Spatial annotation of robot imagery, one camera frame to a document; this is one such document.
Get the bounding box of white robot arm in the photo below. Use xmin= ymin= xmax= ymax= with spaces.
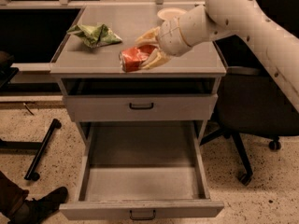
xmin=135 ymin=0 xmax=299 ymax=111

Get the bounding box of grey drawer cabinet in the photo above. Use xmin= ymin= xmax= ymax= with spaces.
xmin=50 ymin=3 xmax=225 ymax=143

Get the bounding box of open grey middle drawer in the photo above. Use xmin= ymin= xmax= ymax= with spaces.
xmin=61 ymin=121 xmax=224 ymax=220

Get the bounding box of black shoe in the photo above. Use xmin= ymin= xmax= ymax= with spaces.
xmin=7 ymin=187 xmax=68 ymax=224

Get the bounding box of red coke can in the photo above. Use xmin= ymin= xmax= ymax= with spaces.
xmin=119 ymin=45 xmax=156 ymax=73

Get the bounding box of brown trouser leg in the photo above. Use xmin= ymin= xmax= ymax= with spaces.
xmin=0 ymin=171 xmax=29 ymax=217

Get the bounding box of black office chair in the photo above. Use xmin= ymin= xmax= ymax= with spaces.
xmin=201 ymin=0 xmax=299 ymax=185

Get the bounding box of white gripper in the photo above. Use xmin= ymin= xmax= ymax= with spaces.
xmin=135 ymin=18 xmax=192 ymax=70

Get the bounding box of black table leg base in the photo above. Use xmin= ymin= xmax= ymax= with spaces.
xmin=0 ymin=119 xmax=62 ymax=181

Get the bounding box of black middle drawer handle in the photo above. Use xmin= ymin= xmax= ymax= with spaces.
xmin=129 ymin=210 xmax=156 ymax=221

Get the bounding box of closed grey top drawer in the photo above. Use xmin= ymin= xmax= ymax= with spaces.
xmin=63 ymin=94 xmax=218 ymax=122

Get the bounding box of white bowl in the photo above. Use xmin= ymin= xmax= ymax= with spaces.
xmin=157 ymin=7 xmax=186 ymax=21

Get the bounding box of green chip bag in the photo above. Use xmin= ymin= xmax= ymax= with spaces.
xmin=67 ymin=24 xmax=122 ymax=49

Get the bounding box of black drawer handle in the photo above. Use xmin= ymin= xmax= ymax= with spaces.
xmin=129 ymin=210 xmax=156 ymax=221
xmin=129 ymin=103 xmax=154 ymax=110

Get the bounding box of black top drawer handle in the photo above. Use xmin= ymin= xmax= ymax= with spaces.
xmin=129 ymin=103 xmax=154 ymax=110

